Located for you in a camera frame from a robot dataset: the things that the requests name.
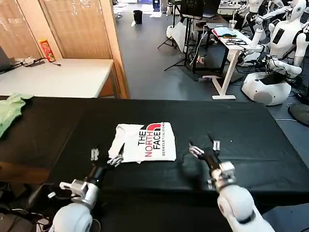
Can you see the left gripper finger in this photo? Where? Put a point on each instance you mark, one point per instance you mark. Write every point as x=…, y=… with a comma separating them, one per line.
x=117, y=160
x=95, y=154

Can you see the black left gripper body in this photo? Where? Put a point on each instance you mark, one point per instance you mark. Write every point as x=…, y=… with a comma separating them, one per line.
x=97, y=174

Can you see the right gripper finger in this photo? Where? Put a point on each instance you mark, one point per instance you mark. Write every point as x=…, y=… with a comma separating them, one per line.
x=198, y=151
x=216, y=146

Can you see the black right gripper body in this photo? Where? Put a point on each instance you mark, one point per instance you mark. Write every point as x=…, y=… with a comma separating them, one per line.
x=212, y=162

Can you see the white printed t-shirt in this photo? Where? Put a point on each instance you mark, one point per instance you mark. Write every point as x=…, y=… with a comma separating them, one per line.
x=135, y=135

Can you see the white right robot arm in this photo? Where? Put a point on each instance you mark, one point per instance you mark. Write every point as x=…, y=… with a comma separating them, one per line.
x=236, y=200

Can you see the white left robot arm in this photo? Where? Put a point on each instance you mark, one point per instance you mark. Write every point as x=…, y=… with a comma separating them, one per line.
x=77, y=207

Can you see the black table cloth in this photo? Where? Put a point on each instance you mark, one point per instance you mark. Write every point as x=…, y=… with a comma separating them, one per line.
x=60, y=125

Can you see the white side table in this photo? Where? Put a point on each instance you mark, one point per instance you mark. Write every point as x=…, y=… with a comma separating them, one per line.
x=60, y=77

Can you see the black desk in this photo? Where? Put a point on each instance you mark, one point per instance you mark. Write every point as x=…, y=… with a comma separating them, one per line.
x=210, y=53

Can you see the green cloth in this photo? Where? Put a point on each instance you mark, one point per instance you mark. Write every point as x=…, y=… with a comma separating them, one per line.
x=9, y=111

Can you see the white desk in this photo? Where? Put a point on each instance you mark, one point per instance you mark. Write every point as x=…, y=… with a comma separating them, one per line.
x=231, y=48

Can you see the black power strip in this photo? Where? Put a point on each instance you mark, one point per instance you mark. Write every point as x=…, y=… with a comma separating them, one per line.
x=35, y=63

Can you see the black tripod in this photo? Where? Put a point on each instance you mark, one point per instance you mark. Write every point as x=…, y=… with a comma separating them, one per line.
x=167, y=43

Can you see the red chips can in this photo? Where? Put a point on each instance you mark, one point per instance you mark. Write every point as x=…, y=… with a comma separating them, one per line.
x=47, y=51

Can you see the stack of coloured clothes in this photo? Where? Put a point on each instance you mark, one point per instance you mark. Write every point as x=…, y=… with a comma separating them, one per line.
x=224, y=32

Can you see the white humanoid robot with base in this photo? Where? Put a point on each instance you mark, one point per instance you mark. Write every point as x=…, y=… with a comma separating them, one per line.
x=277, y=48

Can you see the white reflector board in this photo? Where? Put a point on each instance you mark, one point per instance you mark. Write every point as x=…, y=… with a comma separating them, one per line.
x=179, y=36

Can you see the grey laptop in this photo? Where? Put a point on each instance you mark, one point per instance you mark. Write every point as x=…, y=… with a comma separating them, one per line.
x=216, y=25

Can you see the clear cup with straw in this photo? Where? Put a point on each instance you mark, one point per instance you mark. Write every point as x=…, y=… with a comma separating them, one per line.
x=233, y=25

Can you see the wooden partition with blinds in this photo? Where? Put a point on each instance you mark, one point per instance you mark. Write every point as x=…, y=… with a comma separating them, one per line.
x=79, y=29

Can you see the dark laptop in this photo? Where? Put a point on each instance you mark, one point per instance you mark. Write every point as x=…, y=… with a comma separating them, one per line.
x=4, y=61

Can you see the black monitor on stand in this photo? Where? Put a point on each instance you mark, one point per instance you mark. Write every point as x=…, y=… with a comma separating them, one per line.
x=192, y=9

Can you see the white paper sheet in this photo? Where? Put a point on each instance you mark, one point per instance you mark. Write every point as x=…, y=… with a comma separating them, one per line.
x=155, y=15

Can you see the black trash bin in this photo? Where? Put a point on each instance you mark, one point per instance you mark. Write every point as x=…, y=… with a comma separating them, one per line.
x=137, y=17

